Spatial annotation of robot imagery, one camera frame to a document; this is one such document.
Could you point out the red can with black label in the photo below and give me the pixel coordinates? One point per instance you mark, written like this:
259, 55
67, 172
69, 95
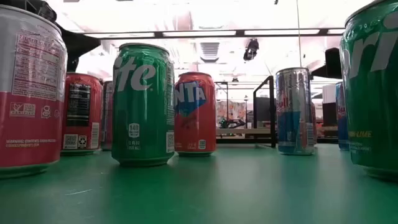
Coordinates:
79, 105

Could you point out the green Sprite can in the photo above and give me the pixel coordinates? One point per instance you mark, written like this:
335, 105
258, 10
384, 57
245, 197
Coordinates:
143, 105
373, 99

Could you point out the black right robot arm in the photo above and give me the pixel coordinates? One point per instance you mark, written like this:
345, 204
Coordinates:
332, 62

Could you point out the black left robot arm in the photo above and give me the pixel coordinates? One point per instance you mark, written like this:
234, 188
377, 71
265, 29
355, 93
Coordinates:
77, 43

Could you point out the background black robot arm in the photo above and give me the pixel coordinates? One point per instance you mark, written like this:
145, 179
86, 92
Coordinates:
231, 124

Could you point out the orange-red Fanta can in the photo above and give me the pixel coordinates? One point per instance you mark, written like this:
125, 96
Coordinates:
196, 124

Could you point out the colourful patterned cloth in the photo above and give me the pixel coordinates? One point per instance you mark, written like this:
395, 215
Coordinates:
236, 109

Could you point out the green table mat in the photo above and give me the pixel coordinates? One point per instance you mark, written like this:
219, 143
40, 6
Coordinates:
233, 193

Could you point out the dark red soda can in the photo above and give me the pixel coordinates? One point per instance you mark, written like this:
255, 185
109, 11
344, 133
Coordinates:
107, 118

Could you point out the green can right middle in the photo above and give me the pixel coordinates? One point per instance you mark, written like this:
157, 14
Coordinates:
293, 112

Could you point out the white and black cabinet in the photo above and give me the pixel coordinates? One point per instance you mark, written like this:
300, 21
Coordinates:
329, 93

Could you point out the blue silver Red Bull can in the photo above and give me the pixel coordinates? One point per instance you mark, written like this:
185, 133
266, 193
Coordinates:
341, 121

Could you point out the silver and red soda can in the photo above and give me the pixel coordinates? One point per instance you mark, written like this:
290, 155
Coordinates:
31, 109

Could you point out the background black metal frame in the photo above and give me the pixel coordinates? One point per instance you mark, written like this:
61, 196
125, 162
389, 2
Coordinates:
227, 102

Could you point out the black shelf end frame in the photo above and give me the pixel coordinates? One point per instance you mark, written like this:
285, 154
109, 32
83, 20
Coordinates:
272, 112

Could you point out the black overhead camera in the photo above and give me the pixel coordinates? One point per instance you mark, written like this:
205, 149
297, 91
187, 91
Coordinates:
251, 49

